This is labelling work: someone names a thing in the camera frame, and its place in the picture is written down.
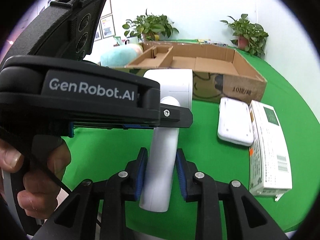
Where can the small cardboard tray insert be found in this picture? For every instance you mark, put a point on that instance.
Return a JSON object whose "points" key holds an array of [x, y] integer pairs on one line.
{"points": [[153, 58]]}

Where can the framed picture on wall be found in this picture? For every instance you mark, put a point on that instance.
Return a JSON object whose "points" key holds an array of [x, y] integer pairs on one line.
{"points": [[107, 26]]}

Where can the colourful packet on table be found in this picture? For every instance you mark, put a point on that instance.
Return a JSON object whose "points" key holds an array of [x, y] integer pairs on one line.
{"points": [[220, 44]]}

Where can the plush toy teal and pink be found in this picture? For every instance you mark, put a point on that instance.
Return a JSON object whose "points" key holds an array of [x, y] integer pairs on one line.
{"points": [[120, 56]]}

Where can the left potted plant white pot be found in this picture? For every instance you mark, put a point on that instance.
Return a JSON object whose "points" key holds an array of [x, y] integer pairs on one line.
{"points": [[149, 27]]}

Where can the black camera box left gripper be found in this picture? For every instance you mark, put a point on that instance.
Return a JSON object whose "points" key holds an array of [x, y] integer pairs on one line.
{"points": [[66, 30]]}

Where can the large cardboard box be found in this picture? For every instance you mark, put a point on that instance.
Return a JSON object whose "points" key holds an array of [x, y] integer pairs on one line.
{"points": [[217, 71]]}

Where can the white handheld fan device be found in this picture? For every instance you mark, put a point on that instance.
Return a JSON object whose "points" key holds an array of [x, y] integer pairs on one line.
{"points": [[176, 89]]}

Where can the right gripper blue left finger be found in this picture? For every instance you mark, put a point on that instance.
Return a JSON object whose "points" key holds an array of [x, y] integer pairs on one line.
{"points": [[136, 175]]}

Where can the person's left hand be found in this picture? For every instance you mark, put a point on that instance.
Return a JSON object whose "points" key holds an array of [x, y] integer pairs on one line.
{"points": [[39, 198]]}

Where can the white medicine box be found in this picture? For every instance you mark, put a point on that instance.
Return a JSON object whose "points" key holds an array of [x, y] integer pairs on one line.
{"points": [[269, 163]]}

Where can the white rectangular device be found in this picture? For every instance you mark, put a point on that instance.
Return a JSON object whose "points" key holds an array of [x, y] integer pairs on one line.
{"points": [[235, 123]]}

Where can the right potted plant red pot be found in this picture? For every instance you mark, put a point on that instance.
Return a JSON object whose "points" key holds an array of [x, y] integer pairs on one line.
{"points": [[250, 37]]}

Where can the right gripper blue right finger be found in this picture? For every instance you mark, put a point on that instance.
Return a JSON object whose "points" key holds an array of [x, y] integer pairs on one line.
{"points": [[185, 171]]}

